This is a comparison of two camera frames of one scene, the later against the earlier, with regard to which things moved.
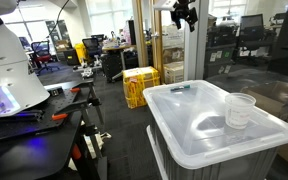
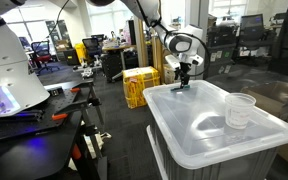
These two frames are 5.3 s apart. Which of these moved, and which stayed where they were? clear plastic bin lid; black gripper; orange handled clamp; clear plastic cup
Moved: black gripper
Stayed: clear plastic cup; clear plastic bin lid; orange handled clamp
